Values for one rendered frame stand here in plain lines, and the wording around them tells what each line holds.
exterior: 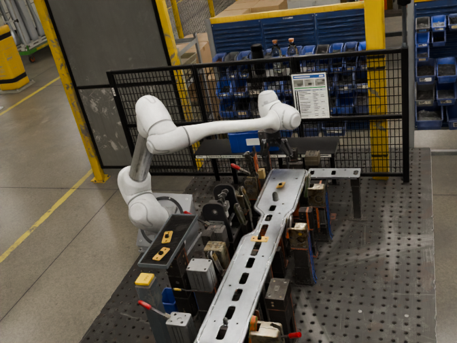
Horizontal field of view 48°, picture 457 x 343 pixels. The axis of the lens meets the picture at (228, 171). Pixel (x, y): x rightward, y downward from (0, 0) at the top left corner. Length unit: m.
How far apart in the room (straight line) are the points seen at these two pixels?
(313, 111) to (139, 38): 2.04
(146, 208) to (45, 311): 1.64
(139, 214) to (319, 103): 1.25
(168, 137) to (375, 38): 1.32
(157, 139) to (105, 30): 2.60
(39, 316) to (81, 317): 0.34
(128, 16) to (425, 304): 3.34
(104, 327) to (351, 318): 1.19
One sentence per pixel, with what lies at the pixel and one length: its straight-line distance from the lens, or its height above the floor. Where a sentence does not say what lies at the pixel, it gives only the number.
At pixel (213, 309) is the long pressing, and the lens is 2.15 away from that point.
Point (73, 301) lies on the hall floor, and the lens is 4.13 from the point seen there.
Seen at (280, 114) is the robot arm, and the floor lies 1.50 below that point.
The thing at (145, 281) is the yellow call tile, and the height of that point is 1.16.
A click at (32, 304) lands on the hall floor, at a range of 4.29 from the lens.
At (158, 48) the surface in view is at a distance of 4.64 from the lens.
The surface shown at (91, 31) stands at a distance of 4.92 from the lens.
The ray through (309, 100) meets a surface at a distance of 3.15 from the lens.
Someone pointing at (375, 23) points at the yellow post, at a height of 1.69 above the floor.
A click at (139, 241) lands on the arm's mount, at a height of 0.77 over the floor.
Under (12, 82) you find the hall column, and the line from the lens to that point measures 9.95.
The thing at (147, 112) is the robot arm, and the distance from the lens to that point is 2.42.
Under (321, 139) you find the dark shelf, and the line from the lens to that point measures 3.20.
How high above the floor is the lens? 2.46
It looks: 28 degrees down
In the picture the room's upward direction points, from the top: 12 degrees counter-clockwise
